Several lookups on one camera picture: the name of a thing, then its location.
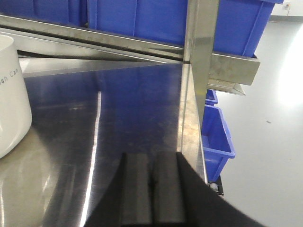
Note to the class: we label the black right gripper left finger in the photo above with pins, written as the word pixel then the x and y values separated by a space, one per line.
pixel 126 202

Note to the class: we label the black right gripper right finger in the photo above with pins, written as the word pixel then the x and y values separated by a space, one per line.
pixel 182 199

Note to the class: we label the white plastic trash can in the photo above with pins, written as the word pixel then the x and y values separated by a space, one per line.
pixel 15 110

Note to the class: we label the blue bin lower right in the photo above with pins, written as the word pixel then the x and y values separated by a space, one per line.
pixel 217 143

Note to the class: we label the large blue bin upper shelf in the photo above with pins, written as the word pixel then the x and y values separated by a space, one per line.
pixel 239 27

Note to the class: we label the blue bin upper left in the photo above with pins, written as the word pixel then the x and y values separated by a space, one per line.
pixel 71 12

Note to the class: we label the black caster wheel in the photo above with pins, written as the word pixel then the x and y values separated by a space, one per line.
pixel 217 186

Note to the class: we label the small blue bin behind post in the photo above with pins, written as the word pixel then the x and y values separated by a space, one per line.
pixel 211 97

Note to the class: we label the stainless steel shelf frame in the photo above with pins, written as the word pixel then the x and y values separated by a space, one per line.
pixel 202 68

